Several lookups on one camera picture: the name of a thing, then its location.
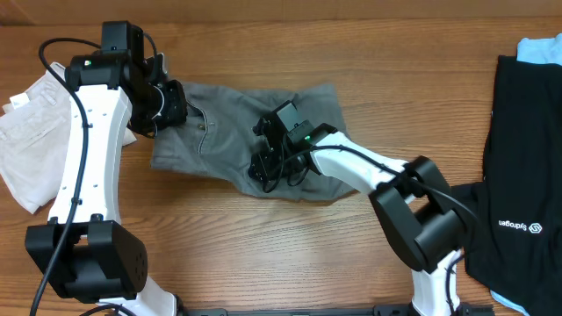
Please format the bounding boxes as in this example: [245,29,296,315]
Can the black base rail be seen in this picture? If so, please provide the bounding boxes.
[179,302,497,316]

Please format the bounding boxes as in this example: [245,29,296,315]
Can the brown cardboard backdrop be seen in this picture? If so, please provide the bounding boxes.
[1,0,561,25]

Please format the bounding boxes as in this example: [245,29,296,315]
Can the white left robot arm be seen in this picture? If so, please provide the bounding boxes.
[25,52,185,315]

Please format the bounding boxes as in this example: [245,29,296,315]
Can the folded beige shorts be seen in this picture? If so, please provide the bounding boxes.
[1,62,133,221]

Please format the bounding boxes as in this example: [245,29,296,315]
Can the black garment with logo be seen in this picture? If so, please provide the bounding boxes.
[453,56,561,315]

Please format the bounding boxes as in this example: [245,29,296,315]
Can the grey shorts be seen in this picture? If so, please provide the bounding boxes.
[150,83,354,202]

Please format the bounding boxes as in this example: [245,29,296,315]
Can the light blue garment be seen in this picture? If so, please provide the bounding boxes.
[516,33,562,65]

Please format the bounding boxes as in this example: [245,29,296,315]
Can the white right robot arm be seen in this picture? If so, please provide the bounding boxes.
[249,117,478,315]

